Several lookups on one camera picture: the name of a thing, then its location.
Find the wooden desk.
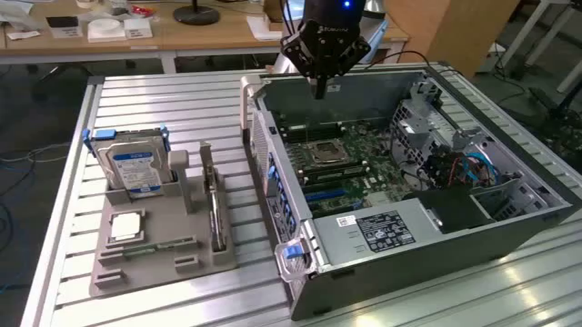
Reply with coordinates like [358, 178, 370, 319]
[0, 0, 410, 65]

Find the white box with black label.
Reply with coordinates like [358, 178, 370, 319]
[44, 16, 84, 39]

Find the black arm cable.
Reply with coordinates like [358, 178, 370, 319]
[278, 0, 298, 35]

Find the silver CPU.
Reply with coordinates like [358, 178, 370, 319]
[110, 213, 143, 240]

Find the open black PC case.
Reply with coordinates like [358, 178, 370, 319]
[239, 61, 582, 323]

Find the black round lamp base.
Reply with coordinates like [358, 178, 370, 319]
[173, 0, 222, 27]

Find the white paper stack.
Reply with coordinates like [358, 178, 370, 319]
[247, 15, 286, 42]

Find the blue expansion slot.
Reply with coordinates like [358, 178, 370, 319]
[305, 189, 346, 203]

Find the black cable behind case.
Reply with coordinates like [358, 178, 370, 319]
[363, 50, 461, 74]

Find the small white labelled box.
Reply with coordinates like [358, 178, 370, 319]
[122, 18, 154, 40]

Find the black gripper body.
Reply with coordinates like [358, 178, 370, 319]
[299, 0, 366, 78]

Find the wooden cabinet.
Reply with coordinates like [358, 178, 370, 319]
[409, 0, 522, 80]

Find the red wire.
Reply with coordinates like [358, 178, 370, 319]
[446, 153, 461, 187]

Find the green motherboard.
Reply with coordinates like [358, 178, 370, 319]
[273, 114, 413, 219]

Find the white box with tape roll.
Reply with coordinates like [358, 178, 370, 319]
[87, 18, 127, 44]

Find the grey power supply unit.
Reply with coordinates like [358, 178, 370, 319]
[313, 198, 445, 267]

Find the metal CPU socket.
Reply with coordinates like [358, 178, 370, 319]
[307, 138, 353, 167]

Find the black graphics card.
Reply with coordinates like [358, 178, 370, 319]
[199, 141, 230, 255]

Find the green RAM stick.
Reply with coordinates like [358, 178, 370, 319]
[122, 238, 189, 257]

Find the hard disk with blue bracket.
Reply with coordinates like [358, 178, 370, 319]
[83, 125, 173, 201]

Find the metal disk bay cage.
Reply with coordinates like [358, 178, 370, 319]
[390, 97, 456, 164]
[468, 170, 564, 224]

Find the black office chair base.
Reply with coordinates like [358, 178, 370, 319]
[27, 63, 97, 102]

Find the black installed RAM stick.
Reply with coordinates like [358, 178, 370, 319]
[301, 164, 369, 182]

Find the blue wire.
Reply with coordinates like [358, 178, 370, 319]
[457, 152, 501, 187]

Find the grey parts rack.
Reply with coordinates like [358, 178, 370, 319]
[88, 149, 238, 298]

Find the red and white packet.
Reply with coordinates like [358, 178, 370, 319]
[130, 3, 159, 18]

